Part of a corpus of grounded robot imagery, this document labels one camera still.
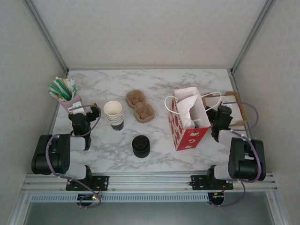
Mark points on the white red printed paper bag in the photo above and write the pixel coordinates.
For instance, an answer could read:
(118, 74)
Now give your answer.
(189, 140)

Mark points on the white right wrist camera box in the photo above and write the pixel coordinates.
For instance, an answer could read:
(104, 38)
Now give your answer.
(227, 104)

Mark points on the small black circuit board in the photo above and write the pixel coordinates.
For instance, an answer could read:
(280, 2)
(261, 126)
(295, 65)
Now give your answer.
(216, 198)
(85, 198)

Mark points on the stack of brown pulp carriers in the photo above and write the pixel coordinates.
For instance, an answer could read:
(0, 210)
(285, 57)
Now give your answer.
(140, 107)

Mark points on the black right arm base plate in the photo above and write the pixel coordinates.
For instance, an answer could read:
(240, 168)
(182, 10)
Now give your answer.
(199, 182)

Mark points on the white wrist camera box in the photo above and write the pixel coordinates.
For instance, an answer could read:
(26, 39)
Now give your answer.
(76, 108)
(227, 104)

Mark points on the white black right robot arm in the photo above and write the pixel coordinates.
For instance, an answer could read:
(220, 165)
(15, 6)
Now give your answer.
(246, 159)

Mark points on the green wrapped straw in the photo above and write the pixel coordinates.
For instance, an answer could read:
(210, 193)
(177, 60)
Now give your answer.
(63, 85)
(56, 90)
(73, 92)

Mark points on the white wrapped straw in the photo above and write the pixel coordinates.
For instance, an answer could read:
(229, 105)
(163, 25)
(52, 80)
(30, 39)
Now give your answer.
(55, 95)
(71, 83)
(58, 82)

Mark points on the stack of paper cups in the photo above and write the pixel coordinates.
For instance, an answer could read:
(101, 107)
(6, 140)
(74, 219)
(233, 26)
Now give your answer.
(113, 111)

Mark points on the aluminium frame post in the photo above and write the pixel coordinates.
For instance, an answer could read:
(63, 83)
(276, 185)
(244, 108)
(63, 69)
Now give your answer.
(47, 35)
(252, 35)

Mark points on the brown cardboard tray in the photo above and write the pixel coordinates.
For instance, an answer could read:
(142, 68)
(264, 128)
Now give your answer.
(243, 113)

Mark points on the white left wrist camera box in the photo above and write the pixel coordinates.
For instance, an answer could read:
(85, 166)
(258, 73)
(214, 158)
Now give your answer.
(76, 108)

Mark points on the pink straw holder cup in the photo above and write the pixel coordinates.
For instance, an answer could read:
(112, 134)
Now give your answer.
(69, 103)

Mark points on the aluminium mounting rail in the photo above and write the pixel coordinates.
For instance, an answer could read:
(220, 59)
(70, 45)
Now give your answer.
(150, 182)

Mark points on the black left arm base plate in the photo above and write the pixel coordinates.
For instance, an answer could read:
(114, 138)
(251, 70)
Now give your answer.
(103, 182)

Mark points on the stack of black cup lids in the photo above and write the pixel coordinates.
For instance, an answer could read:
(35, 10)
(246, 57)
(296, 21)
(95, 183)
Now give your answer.
(141, 146)

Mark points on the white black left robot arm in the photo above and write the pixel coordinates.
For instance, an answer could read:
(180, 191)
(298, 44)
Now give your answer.
(51, 154)

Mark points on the white napkin stack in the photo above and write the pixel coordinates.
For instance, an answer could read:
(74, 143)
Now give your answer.
(236, 114)

